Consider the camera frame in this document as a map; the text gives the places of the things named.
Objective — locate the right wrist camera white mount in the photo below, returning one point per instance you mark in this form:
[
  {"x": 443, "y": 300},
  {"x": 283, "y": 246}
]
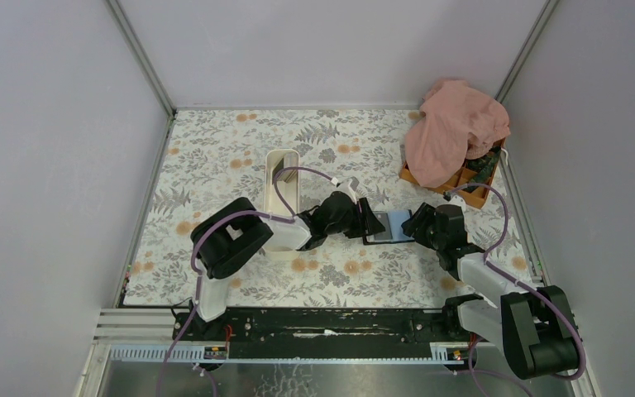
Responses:
[{"x": 455, "y": 199}]

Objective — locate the cream plastic oblong tray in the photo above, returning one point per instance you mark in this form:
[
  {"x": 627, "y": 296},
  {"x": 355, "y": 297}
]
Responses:
[{"x": 277, "y": 191}]

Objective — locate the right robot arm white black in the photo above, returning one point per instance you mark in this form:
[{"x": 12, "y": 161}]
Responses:
[{"x": 533, "y": 327}]

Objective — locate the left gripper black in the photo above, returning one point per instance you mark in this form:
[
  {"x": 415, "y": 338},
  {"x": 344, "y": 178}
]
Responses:
[{"x": 365, "y": 220}]

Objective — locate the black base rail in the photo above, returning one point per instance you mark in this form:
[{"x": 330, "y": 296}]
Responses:
[{"x": 319, "y": 333}]

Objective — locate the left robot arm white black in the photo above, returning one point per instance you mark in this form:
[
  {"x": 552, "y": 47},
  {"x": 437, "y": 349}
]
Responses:
[{"x": 226, "y": 241}]

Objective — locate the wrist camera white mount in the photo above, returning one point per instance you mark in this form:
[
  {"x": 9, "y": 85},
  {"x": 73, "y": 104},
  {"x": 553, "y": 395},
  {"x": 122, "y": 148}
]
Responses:
[
  {"x": 455, "y": 199},
  {"x": 349, "y": 187}
]

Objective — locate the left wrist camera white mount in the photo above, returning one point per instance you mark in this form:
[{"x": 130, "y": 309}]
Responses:
[{"x": 349, "y": 187}]

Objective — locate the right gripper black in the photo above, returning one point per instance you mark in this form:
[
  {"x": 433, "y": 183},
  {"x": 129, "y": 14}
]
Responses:
[{"x": 421, "y": 226}]

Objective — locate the floral patterned table mat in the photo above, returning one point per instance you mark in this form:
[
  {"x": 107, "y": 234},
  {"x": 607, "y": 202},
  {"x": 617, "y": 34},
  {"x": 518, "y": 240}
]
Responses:
[{"x": 216, "y": 156}]

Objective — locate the wooden organizer box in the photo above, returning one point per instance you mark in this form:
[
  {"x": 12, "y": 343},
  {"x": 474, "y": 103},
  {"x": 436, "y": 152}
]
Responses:
[{"x": 481, "y": 170}]

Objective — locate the pink cloth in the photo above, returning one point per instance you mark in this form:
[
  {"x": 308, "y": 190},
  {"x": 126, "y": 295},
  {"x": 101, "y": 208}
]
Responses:
[{"x": 459, "y": 123}]

